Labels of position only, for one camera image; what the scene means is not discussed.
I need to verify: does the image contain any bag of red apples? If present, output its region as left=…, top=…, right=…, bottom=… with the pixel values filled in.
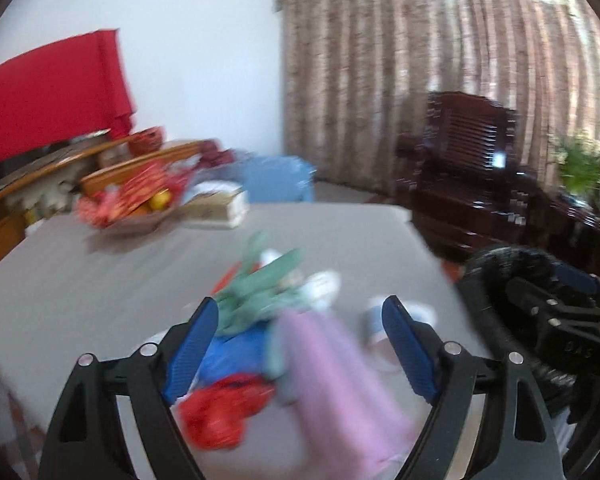
left=200, top=142, right=233, bottom=166

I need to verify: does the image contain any green rubber glove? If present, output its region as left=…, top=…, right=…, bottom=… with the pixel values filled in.
left=212, top=232, right=311, bottom=336

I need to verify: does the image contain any green potted plant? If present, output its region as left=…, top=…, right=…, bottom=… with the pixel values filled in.
left=550, top=132, right=600, bottom=196

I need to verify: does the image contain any blue plastic bag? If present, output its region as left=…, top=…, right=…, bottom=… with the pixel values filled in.
left=197, top=330, right=281, bottom=386

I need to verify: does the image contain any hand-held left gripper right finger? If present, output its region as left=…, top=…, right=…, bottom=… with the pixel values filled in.
left=381, top=295, right=565, bottom=480

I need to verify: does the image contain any beige cardboard box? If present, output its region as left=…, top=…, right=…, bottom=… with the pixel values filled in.
left=182, top=187, right=251, bottom=231

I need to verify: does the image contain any fruit bowl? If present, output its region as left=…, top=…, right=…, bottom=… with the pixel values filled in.
left=82, top=200, right=191, bottom=237

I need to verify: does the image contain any blue plastic stool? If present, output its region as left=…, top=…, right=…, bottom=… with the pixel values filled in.
left=232, top=155, right=315, bottom=204

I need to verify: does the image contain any wooden cabinet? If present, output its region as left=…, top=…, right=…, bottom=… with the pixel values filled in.
left=0, top=135, right=215, bottom=281

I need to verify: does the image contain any red plastic bag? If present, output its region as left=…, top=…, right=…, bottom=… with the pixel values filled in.
left=177, top=374, right=275, bottom=451

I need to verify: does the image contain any black trash bin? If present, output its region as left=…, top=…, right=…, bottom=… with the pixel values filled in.
left=454, top=244, right=600, bottom=480

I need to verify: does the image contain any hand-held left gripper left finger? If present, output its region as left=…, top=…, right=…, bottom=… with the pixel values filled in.
left=37, top=296, right=219, bottom=480

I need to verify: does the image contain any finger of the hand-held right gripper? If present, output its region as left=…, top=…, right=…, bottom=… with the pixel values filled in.
left=510, top=265, right=600, bottom=317

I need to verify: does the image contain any red basket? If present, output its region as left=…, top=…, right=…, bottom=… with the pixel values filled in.
left=128, top=127, right=165, bottom=156

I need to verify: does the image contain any white tissue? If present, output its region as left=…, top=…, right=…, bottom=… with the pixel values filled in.
left=300, top=270, right=343, bottom=313

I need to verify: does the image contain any dark wooden side table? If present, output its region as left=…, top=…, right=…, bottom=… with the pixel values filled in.
left=544, top=185, right=600, bottom=276

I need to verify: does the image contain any dark wooden armchair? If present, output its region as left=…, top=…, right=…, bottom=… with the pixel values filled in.
left=395, top=91, right=570, bottom=261

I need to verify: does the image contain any brown patterned curtain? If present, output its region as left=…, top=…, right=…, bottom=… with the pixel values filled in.
left=272, top=0, right=600, bottom=201

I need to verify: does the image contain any red cloth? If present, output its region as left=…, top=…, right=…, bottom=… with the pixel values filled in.
left=0, top=30, right=136, bottom=168

